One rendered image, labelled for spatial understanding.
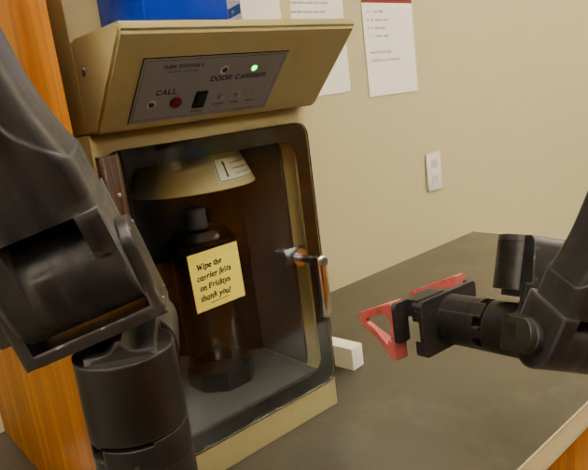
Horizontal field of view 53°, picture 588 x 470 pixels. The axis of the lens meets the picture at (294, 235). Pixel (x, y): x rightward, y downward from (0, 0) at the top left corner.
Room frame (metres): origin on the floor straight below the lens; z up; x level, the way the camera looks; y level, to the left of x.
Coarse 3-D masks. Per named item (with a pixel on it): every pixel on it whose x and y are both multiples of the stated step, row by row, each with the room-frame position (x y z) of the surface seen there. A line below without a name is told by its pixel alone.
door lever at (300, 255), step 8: (296, 256) 0.81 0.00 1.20; (304, 256) 0.80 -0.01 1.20; (312, 256) 0.79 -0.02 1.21; (320, 256) 0.78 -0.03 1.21; (296, 264) 0.81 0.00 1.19; (320, 264) 0.78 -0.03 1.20; (320, 272) 0.78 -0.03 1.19; (320, 280) 0.78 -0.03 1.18; (328, 280) 0.78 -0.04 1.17; (320, 288) 0.78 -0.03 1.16; (328, 288) 0.78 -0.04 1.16; (320, 296) 0.78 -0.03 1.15; (328, 296) 0.78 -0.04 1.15; (320, 304) 0.78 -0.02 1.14; (328, 304) 0.78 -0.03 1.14; (320, 312) 0.78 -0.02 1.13; (328, 312) 0.78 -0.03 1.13
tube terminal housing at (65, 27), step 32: (64, 0) 0.66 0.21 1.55; (288, 0) 0.86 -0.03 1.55; (64, 32) 0.66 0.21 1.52; (64, 64) 0.67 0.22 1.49; (160, 128) 0.71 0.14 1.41; (192, 128) 0.74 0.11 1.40; (224, 128) 0.77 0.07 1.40; (256, 128) 0.80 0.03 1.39; (288, 416) 0.80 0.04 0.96; (224, 448) 0.72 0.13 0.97; (256, 448) 0.75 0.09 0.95
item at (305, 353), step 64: (128, 192) 0.66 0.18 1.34; (192, 192) 0.72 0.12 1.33; (256, 192) 0.78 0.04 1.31; (256, 256) 0.77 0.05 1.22; (192, 320) 0.70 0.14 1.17; (256, 320) 0.76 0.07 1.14; (320, 320) 0.83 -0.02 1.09; (192, 384) 0.69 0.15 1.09; (256, 384) 0.75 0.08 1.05; (320, 384) 0.82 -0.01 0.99
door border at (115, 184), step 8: (104, 160) 0.65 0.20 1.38; (112, 160) 0.66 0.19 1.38; (112, 168) 0.66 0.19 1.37; (120, 168) 0.66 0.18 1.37; (112, 176) 0.65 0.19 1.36; (120, 176) 0.66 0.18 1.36; (112, 184) 0.65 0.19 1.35; (120, 184) 0.66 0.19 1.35; (112, 192) 0.65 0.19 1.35; (120, 192) 0.66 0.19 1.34; (120, 200) 0.66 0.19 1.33; (120, 208) 0.66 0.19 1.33; (128, 208) 0.66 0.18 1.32
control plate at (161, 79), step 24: (144, 72) 0.62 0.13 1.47; (168, 72) 0.64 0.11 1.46; (192, 72) 0.66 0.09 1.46; (216, 72) 0.68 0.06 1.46; (240, 72) 0.70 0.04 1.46; (264, 72) 0.73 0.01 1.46; (144, 96) 0.64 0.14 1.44; (168, 96) 0.66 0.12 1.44; (192, 96) 0.68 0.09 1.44; (216, 96) 0.70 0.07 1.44; (240, 96) 0.73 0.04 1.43; (264, 96) 0.76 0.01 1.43; (144, 120) 0.66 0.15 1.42
